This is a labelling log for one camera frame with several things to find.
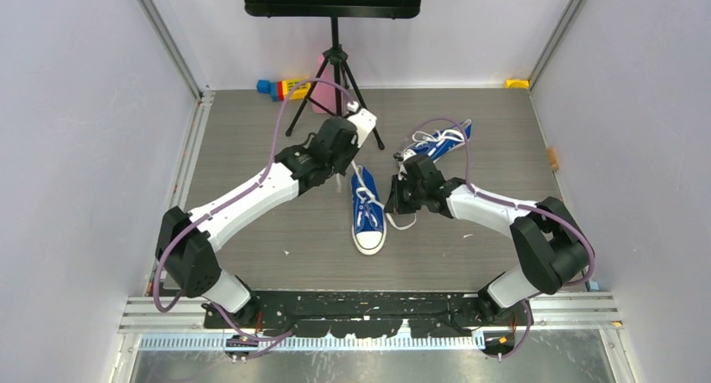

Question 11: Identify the white shoelace of sneaker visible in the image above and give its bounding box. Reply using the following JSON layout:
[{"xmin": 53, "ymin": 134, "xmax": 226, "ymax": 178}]
[
  {"xmin": 409, "ymin": 119, "xmax": 473, "ymax": 155},
  {"xmin": 350, "ymin": 161, "xmax": 417, "ymax": 230}
]

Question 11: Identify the blue canvas sneaker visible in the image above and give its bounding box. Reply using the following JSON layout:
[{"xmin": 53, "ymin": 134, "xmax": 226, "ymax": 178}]
[
  {"xmin": 397, "ymin": 119, "xmax": 473, "ymax": 165},
  {"xmin": 350, "ymin": 167, "xmax": 387, "ymax": 256}
]

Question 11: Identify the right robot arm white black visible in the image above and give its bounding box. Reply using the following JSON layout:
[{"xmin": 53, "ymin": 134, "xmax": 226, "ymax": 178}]
[{"xmin": 385, "ymin": 154, "xmax": 594, "ymax": 325}]

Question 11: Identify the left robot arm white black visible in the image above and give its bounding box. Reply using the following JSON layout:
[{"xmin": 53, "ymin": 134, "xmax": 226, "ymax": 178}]
[{"xmin": 156, "ymin": 103, "xmax": 377, "ymax": 328}]

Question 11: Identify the pink block behind tripod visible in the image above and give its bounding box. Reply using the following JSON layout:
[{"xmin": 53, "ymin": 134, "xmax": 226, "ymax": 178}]
[{"xmin": 311, "ymin": 55, "xmax": 336, "ymax": 113}]

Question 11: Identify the colourful toy block phone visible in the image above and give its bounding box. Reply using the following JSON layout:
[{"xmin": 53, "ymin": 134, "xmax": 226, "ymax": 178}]
[{"xmin": 256, "ymin": 78, "xmax": 311, "ymax": 102}]

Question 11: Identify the yellow corner piece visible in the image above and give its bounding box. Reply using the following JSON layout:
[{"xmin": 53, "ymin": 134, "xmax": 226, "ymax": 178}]
[{"xmin": 504, "ymin": 79, "xmax": 530, "ymax": 90}]

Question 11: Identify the black tripod music stand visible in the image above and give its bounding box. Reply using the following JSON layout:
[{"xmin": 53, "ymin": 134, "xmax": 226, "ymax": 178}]
[{"xmin": 244, "ymin": 0, "xmax": 422, "ymax": 137}]

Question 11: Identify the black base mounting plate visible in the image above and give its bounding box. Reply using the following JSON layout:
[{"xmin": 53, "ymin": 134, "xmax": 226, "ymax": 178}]
[{"xmin": 203, "ymin": 291, "xmax": 527, "ymax": 339}]

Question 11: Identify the small wooden block on wall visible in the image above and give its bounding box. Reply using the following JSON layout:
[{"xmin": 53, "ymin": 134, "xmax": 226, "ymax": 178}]
[{"xmin": 546, "ymin": 147, "xmax": 560, "ymax": 173}]

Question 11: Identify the aluminium frame rail front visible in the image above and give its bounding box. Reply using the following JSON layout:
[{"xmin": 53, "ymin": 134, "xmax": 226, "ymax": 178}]
[{"xmin": 119, "ymin": 291, "xmax": 623, "ymax": 357}]

